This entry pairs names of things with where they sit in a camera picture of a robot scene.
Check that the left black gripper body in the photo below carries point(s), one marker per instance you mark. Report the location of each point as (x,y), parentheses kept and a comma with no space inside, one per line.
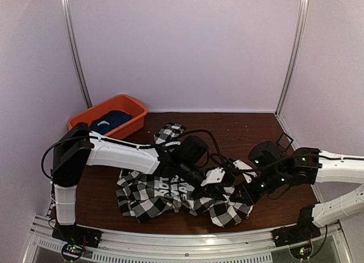
(206,191)

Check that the left aluminium corner post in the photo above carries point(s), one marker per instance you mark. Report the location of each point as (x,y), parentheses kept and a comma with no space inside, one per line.
(65,5)

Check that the orange plastic basin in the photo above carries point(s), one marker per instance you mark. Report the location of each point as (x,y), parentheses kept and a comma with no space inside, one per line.
(125,103)

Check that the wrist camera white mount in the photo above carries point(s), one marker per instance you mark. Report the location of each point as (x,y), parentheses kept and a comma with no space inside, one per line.
(213,176)
(248,176)

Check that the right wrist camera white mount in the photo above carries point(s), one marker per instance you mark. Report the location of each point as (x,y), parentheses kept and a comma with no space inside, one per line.
(248,176)

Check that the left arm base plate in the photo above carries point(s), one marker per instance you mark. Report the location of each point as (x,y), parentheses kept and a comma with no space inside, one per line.
(82,236)

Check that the small black brooch box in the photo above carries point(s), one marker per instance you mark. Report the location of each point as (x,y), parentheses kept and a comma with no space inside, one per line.
(284,141)

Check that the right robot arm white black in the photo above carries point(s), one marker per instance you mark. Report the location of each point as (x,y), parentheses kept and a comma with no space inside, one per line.
(305,166)

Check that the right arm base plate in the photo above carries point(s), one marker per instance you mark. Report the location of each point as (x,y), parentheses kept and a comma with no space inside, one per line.
(294,234)

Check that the dark blue garment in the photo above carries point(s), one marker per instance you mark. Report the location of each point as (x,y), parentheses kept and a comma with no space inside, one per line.
(109,121)

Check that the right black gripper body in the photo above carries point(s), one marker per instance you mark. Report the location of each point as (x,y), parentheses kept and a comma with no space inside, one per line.
(252,196)

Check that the aluminium front rail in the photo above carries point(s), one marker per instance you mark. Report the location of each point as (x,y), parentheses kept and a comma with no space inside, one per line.
(117,246)

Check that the black white checkered shirt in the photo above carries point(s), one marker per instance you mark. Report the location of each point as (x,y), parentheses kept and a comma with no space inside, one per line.
(146,197)

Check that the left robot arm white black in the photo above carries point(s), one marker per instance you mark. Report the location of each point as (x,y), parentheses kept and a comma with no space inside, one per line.
(80,147)

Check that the right aluminium corner post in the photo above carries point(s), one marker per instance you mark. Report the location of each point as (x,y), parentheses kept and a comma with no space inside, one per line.
(298,37)

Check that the aluminium corner post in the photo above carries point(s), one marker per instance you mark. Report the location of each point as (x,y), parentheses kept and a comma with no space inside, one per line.
(65,5)
(298,37)

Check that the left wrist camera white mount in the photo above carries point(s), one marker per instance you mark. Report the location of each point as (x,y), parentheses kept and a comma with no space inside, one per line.
(213,176)

